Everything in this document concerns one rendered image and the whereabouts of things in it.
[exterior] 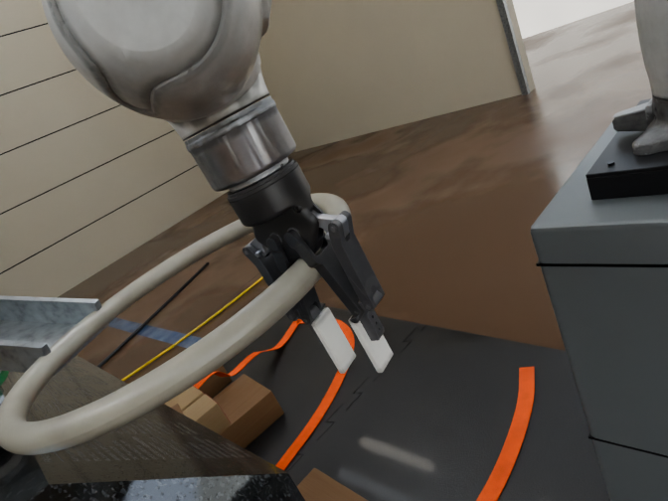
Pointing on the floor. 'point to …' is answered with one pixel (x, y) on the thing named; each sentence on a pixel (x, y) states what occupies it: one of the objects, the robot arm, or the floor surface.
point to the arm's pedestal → (613, 322)
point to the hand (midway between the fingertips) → (353, 341)
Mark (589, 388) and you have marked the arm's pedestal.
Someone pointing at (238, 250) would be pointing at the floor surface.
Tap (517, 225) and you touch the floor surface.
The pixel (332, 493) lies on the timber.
